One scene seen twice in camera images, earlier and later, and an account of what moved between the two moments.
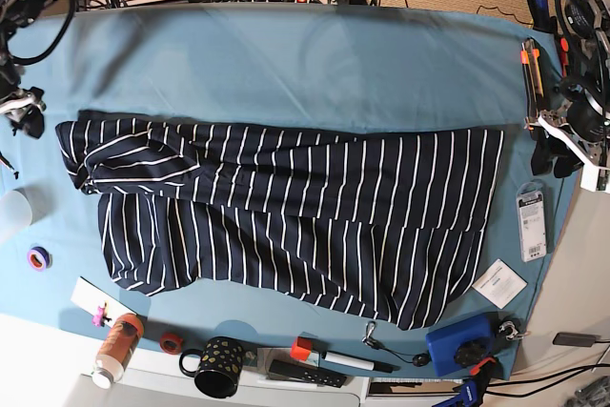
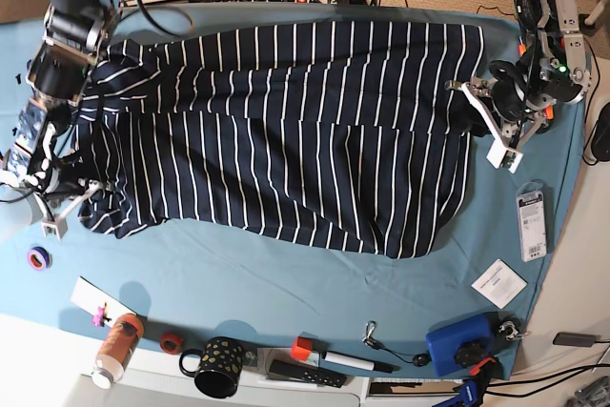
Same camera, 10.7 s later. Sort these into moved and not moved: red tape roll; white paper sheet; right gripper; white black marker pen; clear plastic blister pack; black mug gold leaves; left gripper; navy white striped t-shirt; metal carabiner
Moved: navy white striped t-shirt; right gripper; left gripper
Not moved: black mug gold leaves; clear plastic blister pack; metal carabiner; red tape roll; white paper sheet; white black marker pen
